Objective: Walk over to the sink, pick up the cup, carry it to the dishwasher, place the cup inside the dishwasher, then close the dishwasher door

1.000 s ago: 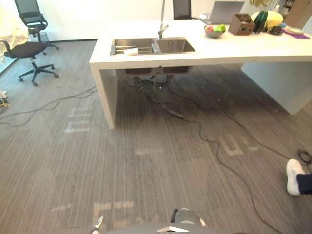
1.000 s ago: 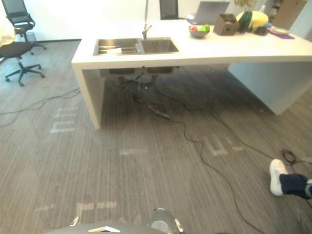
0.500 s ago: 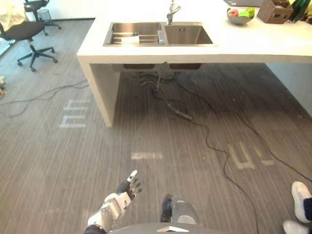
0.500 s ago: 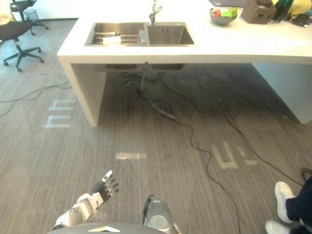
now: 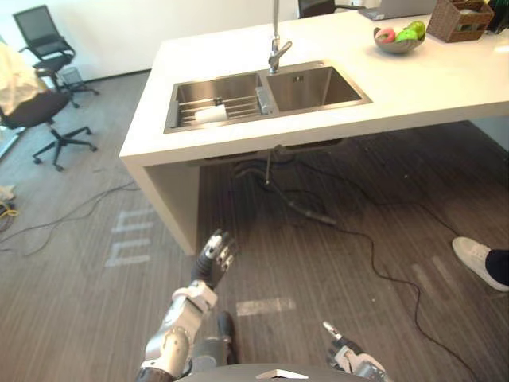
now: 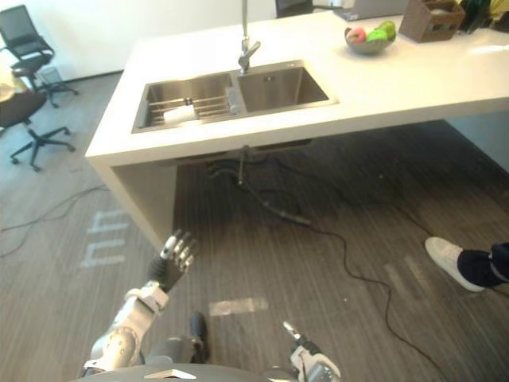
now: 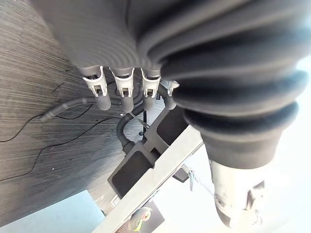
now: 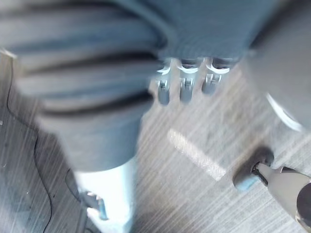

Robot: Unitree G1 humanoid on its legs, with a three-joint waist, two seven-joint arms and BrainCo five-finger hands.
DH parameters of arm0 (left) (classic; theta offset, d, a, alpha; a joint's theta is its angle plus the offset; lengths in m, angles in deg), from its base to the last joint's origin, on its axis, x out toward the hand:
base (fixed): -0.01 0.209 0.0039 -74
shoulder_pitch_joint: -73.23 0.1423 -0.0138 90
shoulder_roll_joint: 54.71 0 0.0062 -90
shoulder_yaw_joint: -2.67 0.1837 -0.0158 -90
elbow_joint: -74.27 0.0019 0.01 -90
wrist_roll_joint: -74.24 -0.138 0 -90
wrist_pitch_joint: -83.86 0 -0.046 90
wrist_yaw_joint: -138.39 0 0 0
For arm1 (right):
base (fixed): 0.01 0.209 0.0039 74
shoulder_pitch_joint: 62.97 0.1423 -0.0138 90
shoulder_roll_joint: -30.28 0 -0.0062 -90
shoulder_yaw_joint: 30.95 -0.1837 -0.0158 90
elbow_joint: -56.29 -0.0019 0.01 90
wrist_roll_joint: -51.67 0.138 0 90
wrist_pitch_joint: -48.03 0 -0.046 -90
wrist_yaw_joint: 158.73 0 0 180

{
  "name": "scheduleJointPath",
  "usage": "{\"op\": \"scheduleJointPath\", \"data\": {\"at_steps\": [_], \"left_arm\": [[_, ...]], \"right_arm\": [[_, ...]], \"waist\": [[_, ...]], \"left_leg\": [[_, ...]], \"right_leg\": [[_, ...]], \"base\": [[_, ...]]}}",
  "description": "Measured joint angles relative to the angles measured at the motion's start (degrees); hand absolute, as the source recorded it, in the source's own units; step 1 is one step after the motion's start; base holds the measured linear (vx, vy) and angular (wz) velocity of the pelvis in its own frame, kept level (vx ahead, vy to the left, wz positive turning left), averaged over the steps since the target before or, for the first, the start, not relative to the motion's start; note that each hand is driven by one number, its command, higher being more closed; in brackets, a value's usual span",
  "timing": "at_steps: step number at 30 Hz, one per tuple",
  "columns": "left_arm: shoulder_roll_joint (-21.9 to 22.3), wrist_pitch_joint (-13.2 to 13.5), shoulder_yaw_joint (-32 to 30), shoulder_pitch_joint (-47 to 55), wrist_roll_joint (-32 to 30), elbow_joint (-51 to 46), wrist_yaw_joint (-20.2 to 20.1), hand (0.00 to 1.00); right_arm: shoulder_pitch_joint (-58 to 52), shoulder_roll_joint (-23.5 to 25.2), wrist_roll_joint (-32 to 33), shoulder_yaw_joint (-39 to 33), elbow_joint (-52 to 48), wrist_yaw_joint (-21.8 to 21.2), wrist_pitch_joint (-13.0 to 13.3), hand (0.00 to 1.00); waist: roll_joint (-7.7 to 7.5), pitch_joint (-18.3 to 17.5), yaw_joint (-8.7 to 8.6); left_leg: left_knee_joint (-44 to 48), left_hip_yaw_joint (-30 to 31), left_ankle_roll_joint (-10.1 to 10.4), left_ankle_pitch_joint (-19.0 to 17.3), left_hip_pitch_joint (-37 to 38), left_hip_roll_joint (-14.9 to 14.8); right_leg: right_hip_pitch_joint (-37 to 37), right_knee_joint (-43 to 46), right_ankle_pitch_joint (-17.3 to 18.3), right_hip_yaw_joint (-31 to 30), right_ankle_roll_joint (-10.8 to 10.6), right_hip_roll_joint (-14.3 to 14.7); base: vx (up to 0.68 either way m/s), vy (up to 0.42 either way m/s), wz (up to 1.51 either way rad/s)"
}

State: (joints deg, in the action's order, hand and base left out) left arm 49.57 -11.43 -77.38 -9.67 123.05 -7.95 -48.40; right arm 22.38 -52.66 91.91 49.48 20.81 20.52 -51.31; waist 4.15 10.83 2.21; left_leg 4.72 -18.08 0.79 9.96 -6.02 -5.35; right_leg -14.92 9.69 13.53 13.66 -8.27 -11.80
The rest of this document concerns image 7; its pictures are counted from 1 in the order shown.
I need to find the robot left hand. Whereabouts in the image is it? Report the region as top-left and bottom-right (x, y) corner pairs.
(31, 0), (311, 229)

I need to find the thin black stand pole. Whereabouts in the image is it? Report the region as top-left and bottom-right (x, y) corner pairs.
(138, 109), (149, 137)

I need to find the black foam padded tube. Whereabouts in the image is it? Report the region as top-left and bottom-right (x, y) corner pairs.
(116, 103), (147, 155)

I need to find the pale grey metal beam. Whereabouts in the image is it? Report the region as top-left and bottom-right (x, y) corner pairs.
(91, 125), (205, 233)

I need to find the caster wheel with yellow mark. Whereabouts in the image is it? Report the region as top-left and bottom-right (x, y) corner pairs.
(126, 201), (166, 233)

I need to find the pale blue floor mat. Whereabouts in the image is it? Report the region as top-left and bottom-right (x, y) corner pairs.
(0, 190), (106, 233)

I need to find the metal locking pin with lanyard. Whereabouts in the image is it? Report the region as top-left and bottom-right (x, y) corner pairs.
(182, 164), (216, 198)

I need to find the dark grey padded bracket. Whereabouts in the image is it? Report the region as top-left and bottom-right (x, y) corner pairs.
(107, 105), (189, 200)

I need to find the grey sleeved cable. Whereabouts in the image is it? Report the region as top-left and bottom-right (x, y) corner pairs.
(39, 97), (98, 122)

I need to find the thin black floor cable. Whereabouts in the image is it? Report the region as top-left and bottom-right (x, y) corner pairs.
(0, 103), (97, 143)
(0, 116), (123, 183)

